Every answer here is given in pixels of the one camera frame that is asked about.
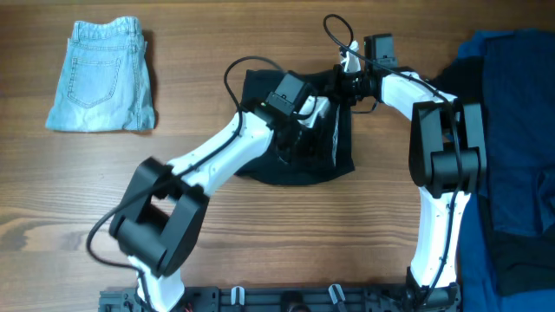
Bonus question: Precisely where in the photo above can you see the black shorts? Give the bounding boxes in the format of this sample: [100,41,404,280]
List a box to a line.
[236,70,355,185]

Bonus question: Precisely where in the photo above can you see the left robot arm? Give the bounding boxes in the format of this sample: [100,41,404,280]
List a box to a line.
[109,97,328,311]

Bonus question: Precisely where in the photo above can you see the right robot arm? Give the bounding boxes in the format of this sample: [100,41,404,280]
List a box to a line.
[334,65,486,311]

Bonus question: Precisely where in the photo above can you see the folded light blue jeans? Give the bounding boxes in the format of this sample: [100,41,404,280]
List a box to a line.
[45,16,156,133]

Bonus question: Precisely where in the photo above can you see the dark blue garment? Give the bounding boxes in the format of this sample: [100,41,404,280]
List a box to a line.
[456,29,554,311]

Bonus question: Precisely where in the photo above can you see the black garment in pile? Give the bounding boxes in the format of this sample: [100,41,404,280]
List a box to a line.
[433,55,554,296]

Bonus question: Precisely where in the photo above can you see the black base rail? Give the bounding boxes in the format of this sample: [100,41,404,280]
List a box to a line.
[98,283,417,312]

